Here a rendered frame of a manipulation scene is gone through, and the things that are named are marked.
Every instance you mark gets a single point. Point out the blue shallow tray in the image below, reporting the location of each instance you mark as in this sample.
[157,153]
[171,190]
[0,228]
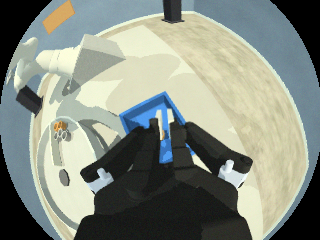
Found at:
[139,114]

